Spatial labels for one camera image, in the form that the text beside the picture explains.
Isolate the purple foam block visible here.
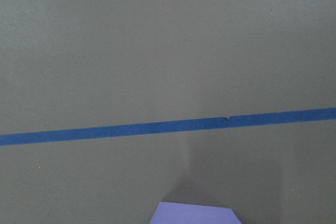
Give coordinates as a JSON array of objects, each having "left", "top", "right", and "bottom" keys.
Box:
[{"left": 150, "top": 202, "right": 241, "bottom": 224}]

